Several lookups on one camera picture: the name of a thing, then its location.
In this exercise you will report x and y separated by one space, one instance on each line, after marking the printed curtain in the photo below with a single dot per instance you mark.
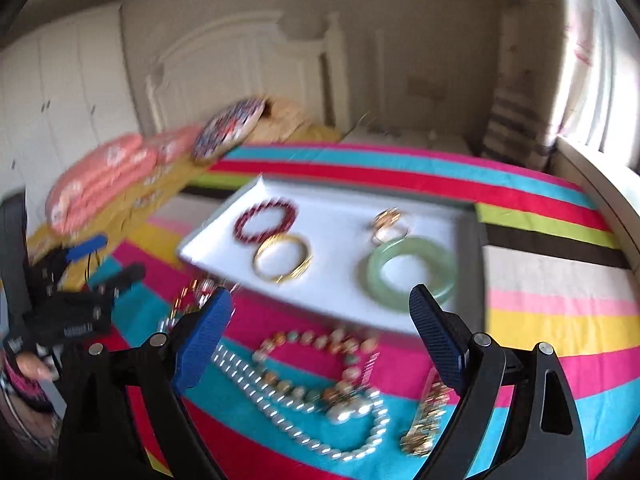
525 85

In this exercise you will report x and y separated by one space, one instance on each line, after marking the gold green brooch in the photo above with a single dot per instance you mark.
425 410

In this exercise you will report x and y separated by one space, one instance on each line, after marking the pink folded quilt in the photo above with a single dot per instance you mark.
95 185

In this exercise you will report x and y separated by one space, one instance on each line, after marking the dark upright panel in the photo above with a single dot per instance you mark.
12 250

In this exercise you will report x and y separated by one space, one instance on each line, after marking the round patterned cushion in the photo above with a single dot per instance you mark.
227 127

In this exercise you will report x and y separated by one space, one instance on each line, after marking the grey jewelry box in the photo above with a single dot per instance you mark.
335 270

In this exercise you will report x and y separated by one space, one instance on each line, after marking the green jade bangle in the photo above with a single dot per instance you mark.
380 280

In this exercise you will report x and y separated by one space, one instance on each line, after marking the beige quilt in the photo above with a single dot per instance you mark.
285 120

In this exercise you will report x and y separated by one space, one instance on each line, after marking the white bed headboard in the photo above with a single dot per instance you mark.
235 70

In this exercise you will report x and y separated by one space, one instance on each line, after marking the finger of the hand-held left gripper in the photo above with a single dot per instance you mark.
125 277
87 248

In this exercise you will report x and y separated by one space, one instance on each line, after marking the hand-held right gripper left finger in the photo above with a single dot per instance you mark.
205 340

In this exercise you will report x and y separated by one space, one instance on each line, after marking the white window sill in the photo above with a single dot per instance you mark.
595 185

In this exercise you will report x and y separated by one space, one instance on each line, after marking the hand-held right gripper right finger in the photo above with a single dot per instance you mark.
435 340

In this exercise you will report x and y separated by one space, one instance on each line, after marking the person's left hand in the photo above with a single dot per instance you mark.
35 366

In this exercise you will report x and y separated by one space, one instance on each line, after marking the striped colourful blanket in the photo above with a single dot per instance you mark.
525 270

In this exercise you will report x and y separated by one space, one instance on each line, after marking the pink floral pillow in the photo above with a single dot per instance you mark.
172 145

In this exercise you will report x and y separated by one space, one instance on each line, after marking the gold bangle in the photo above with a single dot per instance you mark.
260 260

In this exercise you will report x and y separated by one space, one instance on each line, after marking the white nightstand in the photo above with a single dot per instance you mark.
400 139

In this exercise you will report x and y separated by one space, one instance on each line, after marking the white wardrobe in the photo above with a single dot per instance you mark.
55 90

